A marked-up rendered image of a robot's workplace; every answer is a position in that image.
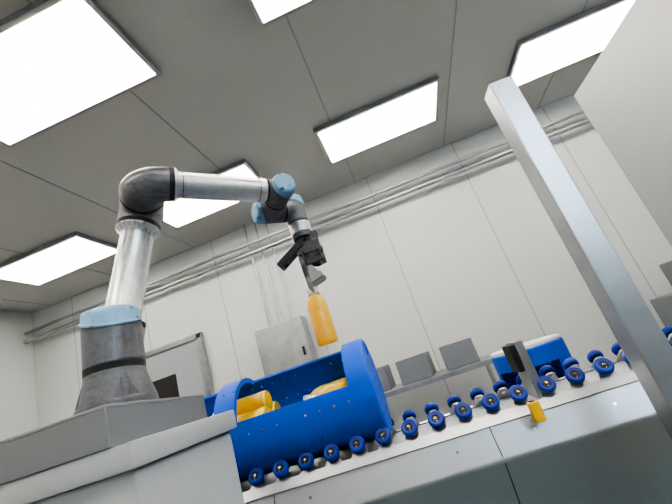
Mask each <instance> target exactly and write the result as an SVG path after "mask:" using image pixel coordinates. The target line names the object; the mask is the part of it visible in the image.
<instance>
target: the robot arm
mask: <svg viewBox="0 0 672 504"><path fill-rule="evenodd" d="M295 188H296V183H295V181H294V179H293V178H292V177H291V176H290V175H288V174H285V173H279V174H277V175H275V177H273V179H264V178H252V177H240V176H228V175H216V174H204V173H192V172H180V171H178V170H177V169H176V168H175V167H159V166H157V167H146V168H142V169H138V170H135V171H133V172H131V173H129V174H128V175H126V176H125V177H124V178H123V179H122V181H121V183H120V185H119V203H120V205H119V212H118V217H117V221H116V226H115V229H116V231H117V232H118V233H119V234H120V237H119V242H118V247H117V252H116V256H115V261H114V266H113V270H112V275H111V280H110V285H109V289H108V294H107V299H106V304H105V306H101V307H97V308H93V309H90V310H87V311H85V312H84V313H82V314H81V316H80V324H79V328H80V342H81V366H82V387H81V390H80V393H79V397H78V400H77V404H76V408H75V412H74V413H73V415H76V414H79V413H82V412H84V411H87V410H90V409H93V408H96V407H99V406H102V405H104V404H112V403H122V402H132V401H142V400H152V399H159V395H158V392H157V390H156V388H155V386H154V384H153V382H152V380H151V378H150V376H149V374H148V372H147V367H146V357H145V347H144V337H145V330H146V322H145V321H144V320H143V319H142V315H141V314H142V308H143V302H144V296H145V290H146V283H147V277H148V271H149V265H150V259H151V252H152V246H153V240H155V239H157V238H158V237H159V236H160V232H161V226H162V223H163V220H164V204H165V202H175V201H177V200H178V199H198V200H219V201H239V202H256V203H254V204H253V205H252V209H251V214H252V219H253V221H254V222H255V223H256V224H271V223H286V222H287V223H288V225H289V228H290V232H291V236H292V238H293V240H294V242H295V244H294V245H293V246H292V247H291V248H290V249H289V250H288V251H287V253H286V254H285V255H284V256H283V257H282V258H281V259H280V260H279V261H278V263H277V266H278V267H280V268H281V269H282V270H283V271H285V270H286V269H287V268H288V267H289V266H290V265H291V264H292V262H293V261H294V260H295V259H296V258H297V257H298V259H299V262H300V265H301V268H302V271H303V274H304V277H305V280H306V282H307V285H308V287H309V289H310V290H311V291H312V292H313V293H314V292H315V290H314V287H317V286H318V285H320V284H321V283H323V282H324V281H325V280H326V275H324V274H323V273H322V271H318V270H317V269H316V268H314V267H315V266H317V267H319V266H321V265H322V264H325V263H327V260H326V257H325V253H324V251H323V246H322V245H320V242H319V239H318V233H317V232H316V231H315V230H313V231H312V228H311V225H310V222H309V219H308V216H307V212H306V209H305V204H304V202H303V200H302V198H301V196H300V195H298V194H293V193H294V191H295ZM321 246H322V247H321Z"/></svg>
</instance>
